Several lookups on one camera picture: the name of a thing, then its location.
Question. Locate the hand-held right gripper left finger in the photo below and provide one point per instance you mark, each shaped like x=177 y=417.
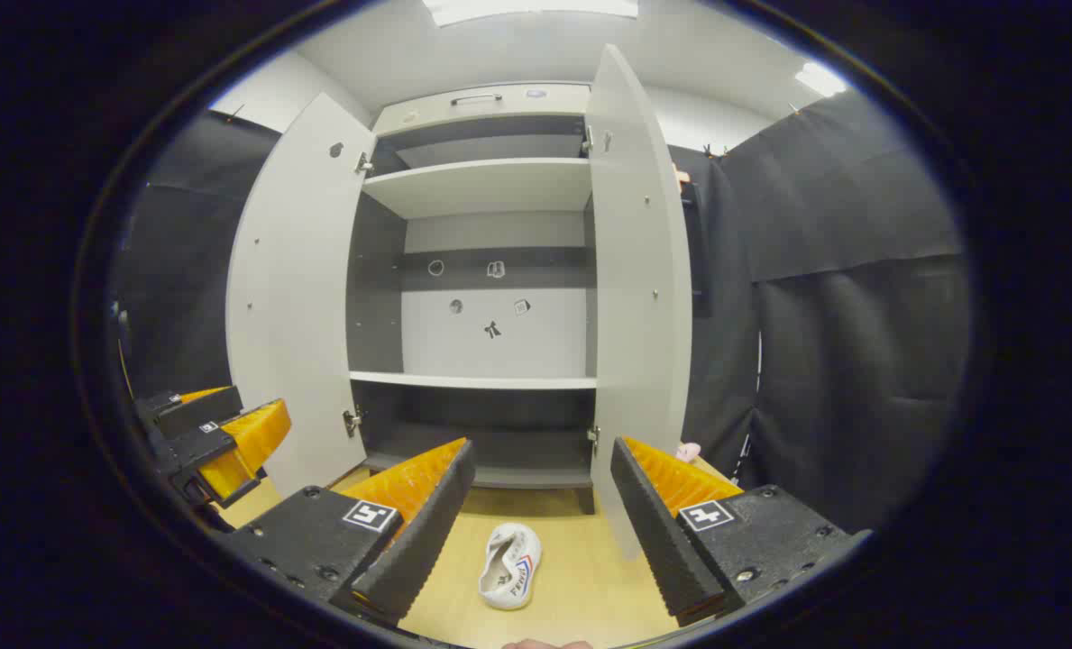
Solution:
x=427 y=532

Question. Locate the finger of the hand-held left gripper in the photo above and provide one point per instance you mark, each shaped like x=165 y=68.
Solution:
x=193 y=415
x=202 y=442

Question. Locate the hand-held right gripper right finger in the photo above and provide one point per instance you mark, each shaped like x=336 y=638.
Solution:
x=657 y=532

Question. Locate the white shoe yellow sole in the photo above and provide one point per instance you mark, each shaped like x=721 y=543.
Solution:
x=510 y=568

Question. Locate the white shoe cabinet door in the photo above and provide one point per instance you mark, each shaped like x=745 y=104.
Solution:
x=635 y=297
x=292 y=297

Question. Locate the white grey shoe cabinet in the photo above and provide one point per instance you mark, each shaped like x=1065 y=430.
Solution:
x=490 y=189

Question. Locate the grey cabinet drawer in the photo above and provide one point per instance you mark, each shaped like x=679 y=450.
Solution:
x=517 y=108

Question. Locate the pink plush toy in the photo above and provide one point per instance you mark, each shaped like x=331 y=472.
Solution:
x=688 y=451

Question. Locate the black backdrop cloth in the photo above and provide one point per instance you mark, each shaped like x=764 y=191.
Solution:
x=860 y=361

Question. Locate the small ceiling light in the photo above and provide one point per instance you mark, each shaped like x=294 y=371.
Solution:
x=821 y=79

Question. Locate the long ceiling light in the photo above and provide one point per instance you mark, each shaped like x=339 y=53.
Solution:
x=526 y=9

